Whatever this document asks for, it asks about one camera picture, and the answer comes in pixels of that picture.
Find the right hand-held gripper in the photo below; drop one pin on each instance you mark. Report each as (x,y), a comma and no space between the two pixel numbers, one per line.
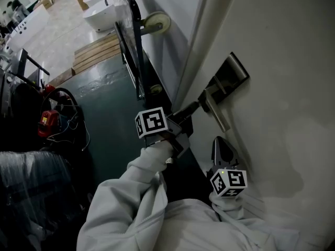
(229,182)

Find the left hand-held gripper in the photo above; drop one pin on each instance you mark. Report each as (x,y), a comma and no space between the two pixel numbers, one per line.
(151,123)

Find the black door lock plate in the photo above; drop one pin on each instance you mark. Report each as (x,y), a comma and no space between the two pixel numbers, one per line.
(230,74)

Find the person's right forearm grey sleeve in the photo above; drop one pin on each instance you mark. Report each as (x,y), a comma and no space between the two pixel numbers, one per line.
(235,218)

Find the person's left forearm grey sleeve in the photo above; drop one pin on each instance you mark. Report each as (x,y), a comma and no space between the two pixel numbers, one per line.
(125,192)

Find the white door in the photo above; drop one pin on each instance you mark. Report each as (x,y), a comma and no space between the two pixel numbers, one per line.
(282,114)

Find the person's grey hoodie torso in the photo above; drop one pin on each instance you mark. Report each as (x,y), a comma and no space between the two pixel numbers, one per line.
(188,226)

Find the black trolley with cream wheels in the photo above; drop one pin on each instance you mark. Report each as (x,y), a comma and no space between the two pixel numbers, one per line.
(136,35)

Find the wooden pallet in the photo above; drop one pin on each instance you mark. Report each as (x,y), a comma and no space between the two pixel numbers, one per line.
(96,52)

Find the red power tool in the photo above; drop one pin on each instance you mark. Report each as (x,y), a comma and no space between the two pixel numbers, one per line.
(48,123)

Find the grey metal rack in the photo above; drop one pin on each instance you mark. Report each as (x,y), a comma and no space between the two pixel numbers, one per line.
(22,67)

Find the black plastic-wrapped bundle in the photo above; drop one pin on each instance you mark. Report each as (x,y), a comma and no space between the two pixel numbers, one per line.
(34,192)

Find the white cabinet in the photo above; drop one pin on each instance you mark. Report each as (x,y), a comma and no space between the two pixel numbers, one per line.
(27,29)

